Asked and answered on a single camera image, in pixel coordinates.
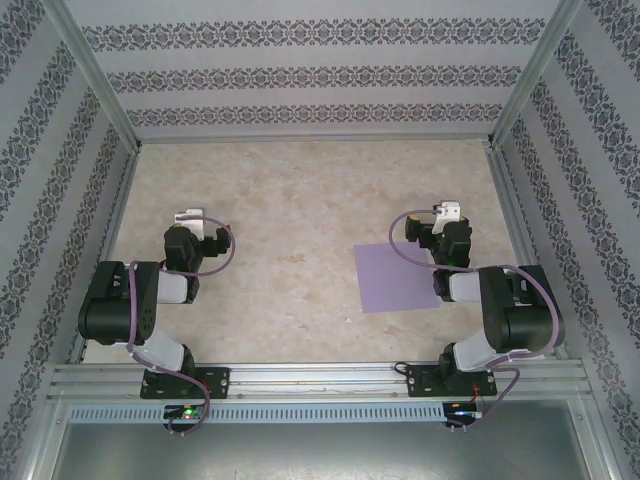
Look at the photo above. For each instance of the aluminium rear frame rail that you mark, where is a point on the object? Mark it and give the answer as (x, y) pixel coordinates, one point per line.
(320, 137)

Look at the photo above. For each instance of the right aluminium frame post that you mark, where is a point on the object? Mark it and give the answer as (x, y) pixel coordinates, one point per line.
(530, 80)

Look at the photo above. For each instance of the purple cloth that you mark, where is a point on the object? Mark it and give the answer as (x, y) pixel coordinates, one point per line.
(390, 285)

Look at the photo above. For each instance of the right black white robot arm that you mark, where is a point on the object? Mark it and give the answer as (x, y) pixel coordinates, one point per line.
(530, 320)

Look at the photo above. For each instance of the aluminium side rail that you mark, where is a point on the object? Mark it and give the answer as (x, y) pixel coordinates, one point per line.
(520, 225)
(112, 225)

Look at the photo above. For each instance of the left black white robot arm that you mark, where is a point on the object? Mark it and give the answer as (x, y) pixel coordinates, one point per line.
(112, 300)

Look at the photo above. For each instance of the grey metal sheet panel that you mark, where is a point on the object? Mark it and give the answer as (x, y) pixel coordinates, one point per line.
(320, 455)

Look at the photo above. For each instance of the left controller board green light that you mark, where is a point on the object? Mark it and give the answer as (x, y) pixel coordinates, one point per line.
(187, 413)

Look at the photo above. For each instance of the right controller board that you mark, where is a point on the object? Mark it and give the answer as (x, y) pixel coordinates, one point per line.
(465, 414)

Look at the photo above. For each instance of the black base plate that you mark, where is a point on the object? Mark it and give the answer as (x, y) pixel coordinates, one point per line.
(220, 382)
(417, 385)

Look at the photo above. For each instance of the left aluminium frame post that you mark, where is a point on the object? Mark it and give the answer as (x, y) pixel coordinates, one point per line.
(100, 85)

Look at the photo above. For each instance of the left aluminium side rail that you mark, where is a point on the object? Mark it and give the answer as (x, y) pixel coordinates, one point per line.
(112, 225)

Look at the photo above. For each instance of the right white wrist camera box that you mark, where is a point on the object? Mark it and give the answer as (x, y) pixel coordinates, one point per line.
(450, 210)

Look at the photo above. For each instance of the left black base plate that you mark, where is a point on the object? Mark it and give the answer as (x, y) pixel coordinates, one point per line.
(220, 382)

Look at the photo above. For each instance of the right aluminium side rail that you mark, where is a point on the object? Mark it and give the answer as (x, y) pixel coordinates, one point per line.
(520, 225)

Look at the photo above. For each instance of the aluminium frame post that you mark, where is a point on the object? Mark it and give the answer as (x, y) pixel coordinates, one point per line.
(530, 80)
(100, 85)

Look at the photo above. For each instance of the long aluminium mounting rail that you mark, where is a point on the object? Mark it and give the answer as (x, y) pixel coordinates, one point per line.
(320, 380)

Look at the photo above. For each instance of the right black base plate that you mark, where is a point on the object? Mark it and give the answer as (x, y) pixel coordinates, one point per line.
(417, 385)

